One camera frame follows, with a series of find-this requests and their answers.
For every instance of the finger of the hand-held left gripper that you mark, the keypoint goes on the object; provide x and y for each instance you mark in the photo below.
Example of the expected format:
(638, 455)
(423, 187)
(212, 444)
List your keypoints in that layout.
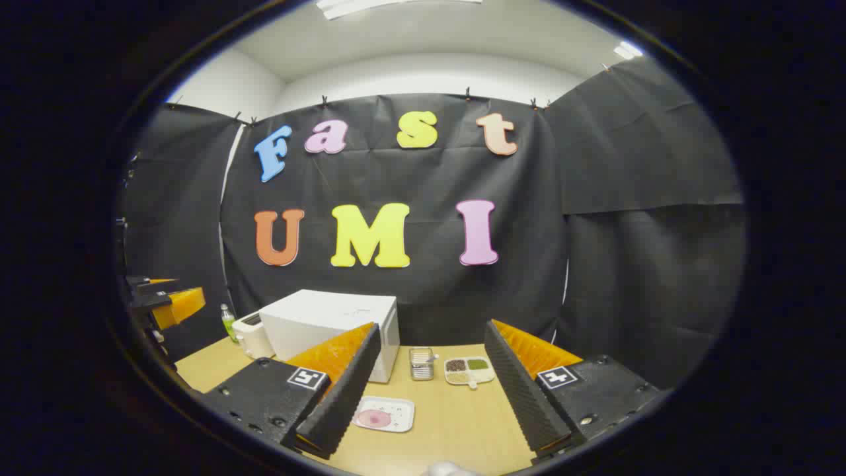
(149, 285)
(178, 305)

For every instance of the white square plate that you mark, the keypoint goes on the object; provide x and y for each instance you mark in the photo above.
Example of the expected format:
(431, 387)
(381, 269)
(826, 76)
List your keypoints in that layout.
(400, 413)

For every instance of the small green bottle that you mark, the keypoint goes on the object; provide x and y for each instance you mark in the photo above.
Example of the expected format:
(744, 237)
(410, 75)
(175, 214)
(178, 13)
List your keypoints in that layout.
(228, 326)

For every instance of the pink ham slice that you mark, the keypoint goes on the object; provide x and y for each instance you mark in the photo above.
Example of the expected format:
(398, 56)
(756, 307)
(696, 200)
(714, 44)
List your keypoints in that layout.
(374, 418)

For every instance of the white microwave oven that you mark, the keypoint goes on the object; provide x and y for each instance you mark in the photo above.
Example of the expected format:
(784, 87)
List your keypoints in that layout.
(317, 324)

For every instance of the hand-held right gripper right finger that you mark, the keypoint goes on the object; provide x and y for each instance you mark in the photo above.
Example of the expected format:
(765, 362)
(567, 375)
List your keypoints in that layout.
(522, 390)

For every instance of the white toaster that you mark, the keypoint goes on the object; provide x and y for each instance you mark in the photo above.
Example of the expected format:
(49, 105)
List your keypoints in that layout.
(251, 334)

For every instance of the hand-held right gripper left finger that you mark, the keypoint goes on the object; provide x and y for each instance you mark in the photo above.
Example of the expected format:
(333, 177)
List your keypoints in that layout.
(347, 390)

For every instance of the small ceiling light panel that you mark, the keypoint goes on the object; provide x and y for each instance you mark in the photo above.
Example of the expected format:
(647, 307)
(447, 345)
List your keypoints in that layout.
(628, 50)

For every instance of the long ceiling light panel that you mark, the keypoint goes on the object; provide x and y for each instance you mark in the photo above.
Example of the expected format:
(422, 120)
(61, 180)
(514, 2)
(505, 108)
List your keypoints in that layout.
(396, 5)

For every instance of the black backdrop cloth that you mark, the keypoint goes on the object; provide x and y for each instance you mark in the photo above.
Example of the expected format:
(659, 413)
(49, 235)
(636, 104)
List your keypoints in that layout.
(595, 264)

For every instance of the divided white grain dish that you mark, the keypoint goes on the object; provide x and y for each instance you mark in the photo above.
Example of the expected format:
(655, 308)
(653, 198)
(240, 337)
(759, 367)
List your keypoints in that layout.
(469, 371)

